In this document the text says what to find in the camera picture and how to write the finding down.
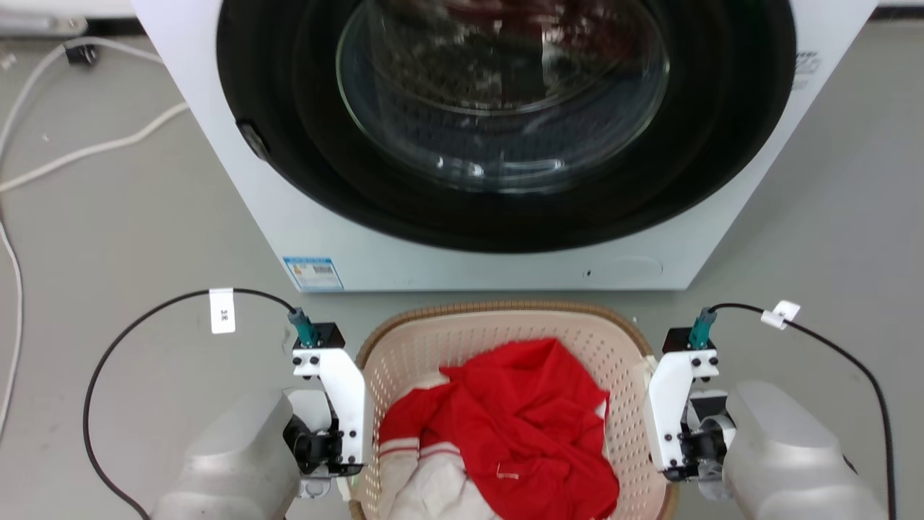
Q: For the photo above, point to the blue energy label sticker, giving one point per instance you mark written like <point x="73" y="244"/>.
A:
<point x="313" y="274"/>

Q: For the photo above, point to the white front-load washing machine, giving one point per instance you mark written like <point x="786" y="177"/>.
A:
<point x="404" y="263"/>

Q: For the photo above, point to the beige perforated laundry basket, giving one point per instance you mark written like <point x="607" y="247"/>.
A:
<point x="433" y="339"/>

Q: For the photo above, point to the white garment with red stripes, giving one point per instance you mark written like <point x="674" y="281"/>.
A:
<point x="433" y="495"/>

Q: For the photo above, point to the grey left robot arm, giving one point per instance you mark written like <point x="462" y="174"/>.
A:
<point x="231" y="462"/>

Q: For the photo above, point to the black plug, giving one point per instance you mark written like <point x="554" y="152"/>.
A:
<point x="81" y="53"/>

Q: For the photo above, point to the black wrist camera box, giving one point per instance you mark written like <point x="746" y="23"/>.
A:
<point x="677" y="341"/>
<point x="330" y="336"/>

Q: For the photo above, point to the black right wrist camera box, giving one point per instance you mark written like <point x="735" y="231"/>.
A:
<point x="677" y="341"/>

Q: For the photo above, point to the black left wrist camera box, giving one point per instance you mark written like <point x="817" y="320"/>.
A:
<point x="330" y="336"/>

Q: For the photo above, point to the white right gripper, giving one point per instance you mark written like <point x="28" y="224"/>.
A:
<point x="668" y="404"/>

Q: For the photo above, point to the grey printed washer sticker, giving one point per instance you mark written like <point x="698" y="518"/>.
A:
<point x="807" y="68"/>

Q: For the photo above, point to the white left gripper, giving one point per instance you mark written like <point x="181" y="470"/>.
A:
<point x="345" y="390"/>

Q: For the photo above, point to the grey power strip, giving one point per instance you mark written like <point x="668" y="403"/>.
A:
<point x="40" y="27"/>

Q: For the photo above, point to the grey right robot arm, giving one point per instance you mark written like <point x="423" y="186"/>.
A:
<point x="783" y="448"/>

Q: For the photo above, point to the black round washer door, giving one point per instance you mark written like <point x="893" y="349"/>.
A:
<point x="505" y="220"/>

